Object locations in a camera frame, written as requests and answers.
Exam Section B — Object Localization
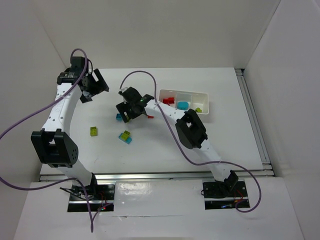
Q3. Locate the red large lego brick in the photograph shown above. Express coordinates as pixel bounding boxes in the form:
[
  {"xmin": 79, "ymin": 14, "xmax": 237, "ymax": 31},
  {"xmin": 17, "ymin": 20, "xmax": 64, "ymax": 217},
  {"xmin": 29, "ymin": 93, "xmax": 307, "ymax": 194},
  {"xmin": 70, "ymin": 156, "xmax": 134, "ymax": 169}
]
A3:
[{"xmin": 162, "ymin": 97, "xmax": 175, "ymax": 105}]

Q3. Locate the blue rounded lego piece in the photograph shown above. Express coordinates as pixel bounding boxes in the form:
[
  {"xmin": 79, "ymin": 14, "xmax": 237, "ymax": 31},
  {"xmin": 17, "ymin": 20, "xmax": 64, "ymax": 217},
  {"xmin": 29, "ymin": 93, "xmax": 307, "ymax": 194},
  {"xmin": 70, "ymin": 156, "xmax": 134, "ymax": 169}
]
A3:
[{"xmin": 176, "ymin": 101, "xmax": 189, "ymax": 111}]

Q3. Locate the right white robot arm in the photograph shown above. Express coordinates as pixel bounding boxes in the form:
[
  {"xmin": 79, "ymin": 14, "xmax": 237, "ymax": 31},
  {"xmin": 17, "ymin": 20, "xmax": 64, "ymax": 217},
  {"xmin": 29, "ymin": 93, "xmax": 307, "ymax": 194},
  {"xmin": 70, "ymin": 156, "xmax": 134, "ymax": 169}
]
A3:
[{"xmin": 116, "ymin": 87, "xmax": 239, "ymax": 193}]

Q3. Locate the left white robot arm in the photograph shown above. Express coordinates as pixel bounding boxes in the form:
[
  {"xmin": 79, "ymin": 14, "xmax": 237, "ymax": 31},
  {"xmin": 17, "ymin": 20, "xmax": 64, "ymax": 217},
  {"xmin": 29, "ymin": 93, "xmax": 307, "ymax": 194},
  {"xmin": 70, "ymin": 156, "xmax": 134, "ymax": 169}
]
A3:
[{"xmin": 30, "ymin": 56, "xmax": 109, "ymax": 195}]

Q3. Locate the blue square lego brick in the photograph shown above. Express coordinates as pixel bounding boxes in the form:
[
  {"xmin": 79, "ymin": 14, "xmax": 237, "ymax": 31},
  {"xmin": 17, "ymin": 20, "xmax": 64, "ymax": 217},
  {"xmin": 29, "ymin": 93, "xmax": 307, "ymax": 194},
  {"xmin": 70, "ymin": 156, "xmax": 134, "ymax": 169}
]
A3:
[{"xmin": 116, "ymin": 113, "xmax": 123, "ymax": 121}]

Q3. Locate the blue brick under green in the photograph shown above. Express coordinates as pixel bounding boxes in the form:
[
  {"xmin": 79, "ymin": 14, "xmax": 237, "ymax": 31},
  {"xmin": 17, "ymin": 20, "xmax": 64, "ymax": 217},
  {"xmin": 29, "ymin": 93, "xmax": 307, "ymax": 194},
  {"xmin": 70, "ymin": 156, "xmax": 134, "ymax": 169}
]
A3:
[{"xmin": 118, "ymin": 133, "xmax": 132, "ymax": 145}]

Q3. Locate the green lego brick far left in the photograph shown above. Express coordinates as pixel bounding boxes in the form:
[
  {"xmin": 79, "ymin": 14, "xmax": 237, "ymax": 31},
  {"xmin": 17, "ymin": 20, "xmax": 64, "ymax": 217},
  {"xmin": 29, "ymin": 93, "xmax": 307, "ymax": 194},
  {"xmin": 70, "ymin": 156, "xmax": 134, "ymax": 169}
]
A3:
[{"xmin": 90, "ymin": 126, "xmax": 98, "ymax": 137}]

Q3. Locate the white divided container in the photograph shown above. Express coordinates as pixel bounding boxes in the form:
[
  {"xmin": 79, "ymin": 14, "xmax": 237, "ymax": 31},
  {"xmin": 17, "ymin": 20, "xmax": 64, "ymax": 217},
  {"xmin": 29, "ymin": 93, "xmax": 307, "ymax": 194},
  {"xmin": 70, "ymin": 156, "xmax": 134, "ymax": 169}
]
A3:
[{"xmin": 158, "ymin": 89, "xmax": 210, "ymax": 115}]

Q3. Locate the green upside-down lego brick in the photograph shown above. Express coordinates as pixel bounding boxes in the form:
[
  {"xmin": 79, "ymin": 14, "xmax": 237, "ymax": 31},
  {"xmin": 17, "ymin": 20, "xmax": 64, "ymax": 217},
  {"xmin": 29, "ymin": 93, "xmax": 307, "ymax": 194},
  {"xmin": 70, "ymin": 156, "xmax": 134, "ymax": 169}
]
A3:
[{"xmin": 195, "ymin": 107, "xmax": 202, "ymax": 113}]

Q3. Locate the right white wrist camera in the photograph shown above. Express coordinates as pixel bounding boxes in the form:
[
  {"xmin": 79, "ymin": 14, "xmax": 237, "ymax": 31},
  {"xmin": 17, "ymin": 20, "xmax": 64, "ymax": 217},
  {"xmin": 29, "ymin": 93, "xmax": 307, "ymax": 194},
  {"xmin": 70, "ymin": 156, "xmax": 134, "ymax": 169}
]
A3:
[{"xmin": 118, "ymin": 87, "xmax": 128, "ymax": 95}]

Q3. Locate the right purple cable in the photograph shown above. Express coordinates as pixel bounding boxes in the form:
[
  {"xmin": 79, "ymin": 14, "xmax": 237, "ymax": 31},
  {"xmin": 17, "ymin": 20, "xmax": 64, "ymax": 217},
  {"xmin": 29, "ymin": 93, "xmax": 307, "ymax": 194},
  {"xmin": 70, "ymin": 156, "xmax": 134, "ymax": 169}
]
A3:
[{"xmin": 119, "ymin": 70, "xmax": 262, "ymax": 214}]

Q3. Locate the purple cable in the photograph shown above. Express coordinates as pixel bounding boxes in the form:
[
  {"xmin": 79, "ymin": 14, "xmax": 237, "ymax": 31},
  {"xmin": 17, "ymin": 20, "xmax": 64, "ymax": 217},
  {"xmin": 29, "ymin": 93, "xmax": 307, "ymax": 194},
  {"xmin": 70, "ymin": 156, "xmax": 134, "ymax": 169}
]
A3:
[
  {"xmin": 119, "ymin": 70, "xmax": 262, "ymax": 214},
  {"xmin": 0, "ymin": 48, "xmax": 101, "ymax": 233}
]

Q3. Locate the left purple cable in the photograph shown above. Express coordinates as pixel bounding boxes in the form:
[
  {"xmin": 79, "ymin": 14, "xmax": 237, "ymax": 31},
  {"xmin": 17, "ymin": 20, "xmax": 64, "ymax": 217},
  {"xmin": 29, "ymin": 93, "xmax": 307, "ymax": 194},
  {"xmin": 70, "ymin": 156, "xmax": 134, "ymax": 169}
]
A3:
[{"xmin": 0, "ymin": 48, "xmax": 101, "ymax": 233}]

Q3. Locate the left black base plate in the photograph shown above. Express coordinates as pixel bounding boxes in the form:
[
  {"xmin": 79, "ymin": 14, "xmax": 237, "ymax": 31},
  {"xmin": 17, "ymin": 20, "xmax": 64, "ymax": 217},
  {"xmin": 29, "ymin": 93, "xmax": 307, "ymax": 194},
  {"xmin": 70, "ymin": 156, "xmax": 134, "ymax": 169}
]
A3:
[{"xmin": 60, "ymin": 183, "xmax": 116, "ymax": 213}]

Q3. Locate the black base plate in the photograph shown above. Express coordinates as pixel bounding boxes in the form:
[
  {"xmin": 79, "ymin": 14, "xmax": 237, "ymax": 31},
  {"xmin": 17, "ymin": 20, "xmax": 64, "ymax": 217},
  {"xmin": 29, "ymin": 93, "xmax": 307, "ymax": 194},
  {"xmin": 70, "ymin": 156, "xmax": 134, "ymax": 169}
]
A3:
[
  {"xmin": 200, "ymin": 181, "xmax": 250, "ymax": 210},
  {"xmin": 60, "ymin": 183, "xmax": 116, "ymax": 213}
]

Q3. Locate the aluminium rail front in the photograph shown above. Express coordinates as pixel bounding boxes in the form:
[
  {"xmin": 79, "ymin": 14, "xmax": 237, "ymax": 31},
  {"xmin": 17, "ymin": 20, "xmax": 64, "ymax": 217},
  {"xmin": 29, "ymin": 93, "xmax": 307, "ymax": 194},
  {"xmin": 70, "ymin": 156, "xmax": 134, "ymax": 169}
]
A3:
[{"xmin": 39, "ymin": 170, "xmax": 231, "ymax": 181}]

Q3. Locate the aluminium rail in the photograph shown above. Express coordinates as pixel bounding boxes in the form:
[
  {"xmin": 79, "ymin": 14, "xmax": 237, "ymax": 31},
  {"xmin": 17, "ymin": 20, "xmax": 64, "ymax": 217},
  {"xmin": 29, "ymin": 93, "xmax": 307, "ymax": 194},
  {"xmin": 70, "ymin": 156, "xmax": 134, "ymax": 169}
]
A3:
[
  {"xmin": 234, "ymin": 68, "xmax": 276, "ymax": 177},
  {"xmin": 39, "ymin": 170, "xmax": 231, "ymax": 181}
]

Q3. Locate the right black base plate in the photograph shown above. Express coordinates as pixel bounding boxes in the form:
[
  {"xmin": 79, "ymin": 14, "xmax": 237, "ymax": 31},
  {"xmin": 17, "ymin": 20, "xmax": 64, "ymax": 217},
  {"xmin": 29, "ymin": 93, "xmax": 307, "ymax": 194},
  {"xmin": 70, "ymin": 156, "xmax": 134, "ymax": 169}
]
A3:
[{"xmin": 200, "ymin": 181, "xmax": 250, "ymax": 210}]

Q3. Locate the aluminium rail right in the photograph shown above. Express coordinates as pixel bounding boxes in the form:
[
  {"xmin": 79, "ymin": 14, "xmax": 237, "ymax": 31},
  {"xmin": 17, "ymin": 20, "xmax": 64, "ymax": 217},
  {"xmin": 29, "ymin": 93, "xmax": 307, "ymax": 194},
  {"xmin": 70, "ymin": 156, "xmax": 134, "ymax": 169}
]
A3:
[{"xmin": 234, "ymin": 68, "xmax": 276, "ymax": 177}]

